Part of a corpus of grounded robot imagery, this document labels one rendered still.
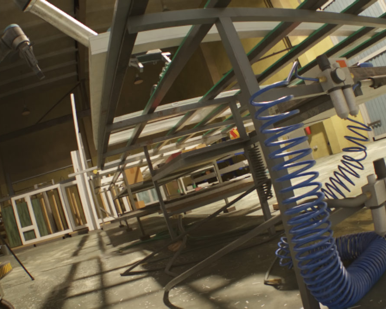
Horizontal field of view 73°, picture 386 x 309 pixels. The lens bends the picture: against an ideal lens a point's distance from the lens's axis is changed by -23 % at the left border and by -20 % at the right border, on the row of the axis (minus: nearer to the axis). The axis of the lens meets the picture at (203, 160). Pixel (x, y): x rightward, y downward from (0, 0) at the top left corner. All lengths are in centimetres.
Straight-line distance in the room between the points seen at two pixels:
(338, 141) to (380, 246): 790
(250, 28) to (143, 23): 50
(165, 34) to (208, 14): 24
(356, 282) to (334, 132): 814
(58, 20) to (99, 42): 64
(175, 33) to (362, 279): 88
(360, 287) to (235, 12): 75
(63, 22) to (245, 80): 107
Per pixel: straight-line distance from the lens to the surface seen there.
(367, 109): 826
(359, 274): 79
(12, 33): 163
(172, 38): 100
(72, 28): 159
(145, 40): 98
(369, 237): 101
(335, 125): 882
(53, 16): 157
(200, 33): 93
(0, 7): 1219
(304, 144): 1048
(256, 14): 87
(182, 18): 76
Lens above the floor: 42
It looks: 4 degrees up
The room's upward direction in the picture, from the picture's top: 17 degrees counter-clockwise
